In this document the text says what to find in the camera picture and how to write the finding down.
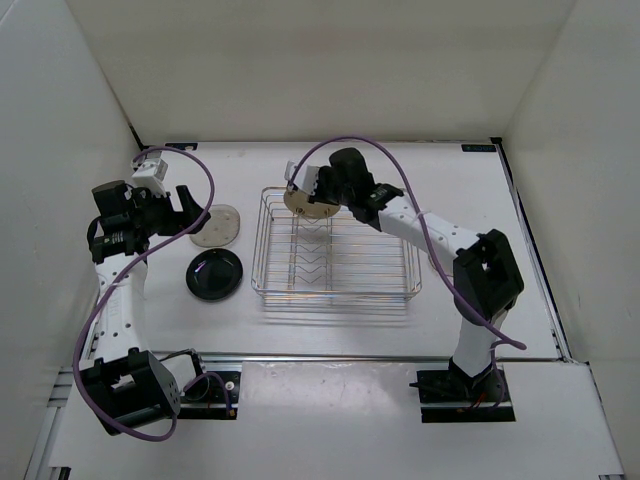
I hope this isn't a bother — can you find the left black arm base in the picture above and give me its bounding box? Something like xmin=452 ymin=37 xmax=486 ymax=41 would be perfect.
xmin=178 ymin=364 xmax=242 ymax=421

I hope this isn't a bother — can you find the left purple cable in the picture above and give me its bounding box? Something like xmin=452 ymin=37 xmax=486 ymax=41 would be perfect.
xmin=72 ymin=143 xmax=236 ymax=443

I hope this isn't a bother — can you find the chrome wire dish rack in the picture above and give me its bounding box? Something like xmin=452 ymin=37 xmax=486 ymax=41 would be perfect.
xmin=251 ymin=187 xmax=422 ymax=302

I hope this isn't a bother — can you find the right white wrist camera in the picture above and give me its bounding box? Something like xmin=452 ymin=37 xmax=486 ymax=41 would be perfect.
xmin=284 ymin=161 xmax=319 ymax=196

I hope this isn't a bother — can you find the black glossy plate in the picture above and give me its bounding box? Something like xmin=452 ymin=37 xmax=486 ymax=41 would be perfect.
xmin=185 ymin=248 xmax=244 ymax=302

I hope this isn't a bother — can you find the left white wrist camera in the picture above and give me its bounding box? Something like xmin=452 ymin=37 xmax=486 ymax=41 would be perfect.
xmin=131 ymin=154 xmax=168 ymax=197

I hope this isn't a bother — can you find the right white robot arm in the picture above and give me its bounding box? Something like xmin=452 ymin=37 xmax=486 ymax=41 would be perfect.
xmin=310 ymin=148 xmax=526 ymax=400

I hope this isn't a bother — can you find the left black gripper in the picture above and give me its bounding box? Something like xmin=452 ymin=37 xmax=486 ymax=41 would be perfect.
xmin=131 ymin=186 xmax=210 ymax=237

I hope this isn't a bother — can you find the cream ceramic plate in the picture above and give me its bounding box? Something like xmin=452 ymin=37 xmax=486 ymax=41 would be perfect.
xmin=283 ymin=190 xmax=341 ymax=220

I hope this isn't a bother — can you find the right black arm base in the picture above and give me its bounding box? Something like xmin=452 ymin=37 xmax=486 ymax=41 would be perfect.
xmin=409 ymin=368 xmax=516 ymax=424

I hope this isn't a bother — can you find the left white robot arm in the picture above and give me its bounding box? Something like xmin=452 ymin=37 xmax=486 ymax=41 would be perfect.
xmin=73 ymin=180 xmax=210 ymax=442

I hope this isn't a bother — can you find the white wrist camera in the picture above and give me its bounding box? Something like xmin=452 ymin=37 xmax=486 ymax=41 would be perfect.
xmin=131 ymin=154 xmax=168 ymax=197
xmin=284 ymin=161 xmax=319 ymax=196

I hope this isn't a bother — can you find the clear glass plate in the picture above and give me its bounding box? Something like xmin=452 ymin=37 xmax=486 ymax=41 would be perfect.
xmin=189 ymin=204 xmax=241 ymax=248

